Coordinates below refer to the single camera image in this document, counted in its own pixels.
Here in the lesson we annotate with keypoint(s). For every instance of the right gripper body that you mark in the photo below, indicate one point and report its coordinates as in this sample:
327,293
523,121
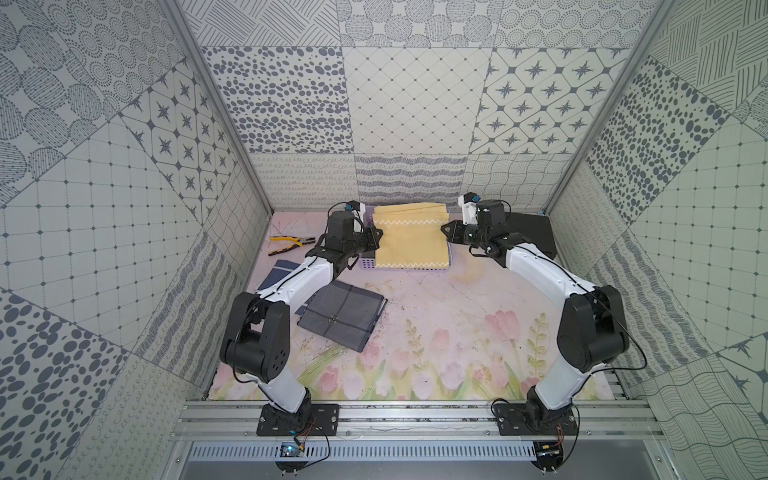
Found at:
469,234

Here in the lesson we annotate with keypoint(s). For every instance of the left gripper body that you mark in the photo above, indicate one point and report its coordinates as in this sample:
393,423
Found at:
365,239

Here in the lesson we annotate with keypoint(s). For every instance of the yellow zigzag pillowcase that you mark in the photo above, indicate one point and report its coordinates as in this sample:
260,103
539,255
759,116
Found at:
411,237

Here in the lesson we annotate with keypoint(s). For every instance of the navy striped cloth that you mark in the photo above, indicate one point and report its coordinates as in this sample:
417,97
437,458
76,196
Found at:
280,270

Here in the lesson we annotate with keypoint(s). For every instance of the dark grey plaid pillowcase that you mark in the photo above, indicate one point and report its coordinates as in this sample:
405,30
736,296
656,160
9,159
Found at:
343,313

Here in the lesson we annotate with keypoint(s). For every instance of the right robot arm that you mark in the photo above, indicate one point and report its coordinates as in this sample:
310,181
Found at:
592,330

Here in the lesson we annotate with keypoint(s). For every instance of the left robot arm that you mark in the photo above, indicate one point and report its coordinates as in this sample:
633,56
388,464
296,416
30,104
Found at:
256,342

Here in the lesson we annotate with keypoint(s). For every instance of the black plastic tool case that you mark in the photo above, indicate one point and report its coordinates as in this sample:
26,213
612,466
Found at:
536,229

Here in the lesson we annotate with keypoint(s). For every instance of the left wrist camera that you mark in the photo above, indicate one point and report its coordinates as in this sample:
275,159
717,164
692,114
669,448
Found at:
349,212

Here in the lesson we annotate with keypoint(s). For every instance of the yellow handled pliers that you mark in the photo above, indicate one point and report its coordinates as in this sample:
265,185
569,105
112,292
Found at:
289,243

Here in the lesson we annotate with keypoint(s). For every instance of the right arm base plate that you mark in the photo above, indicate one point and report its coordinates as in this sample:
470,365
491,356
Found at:
515,419

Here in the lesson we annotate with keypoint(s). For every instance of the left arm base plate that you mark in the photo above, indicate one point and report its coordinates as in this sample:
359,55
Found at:
321,418

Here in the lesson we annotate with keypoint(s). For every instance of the aluminium mounting rail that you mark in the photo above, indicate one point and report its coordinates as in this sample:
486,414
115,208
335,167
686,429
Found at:
414,420

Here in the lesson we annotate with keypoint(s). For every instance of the white vented cable duct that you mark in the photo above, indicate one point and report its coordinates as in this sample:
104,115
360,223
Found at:
391,450

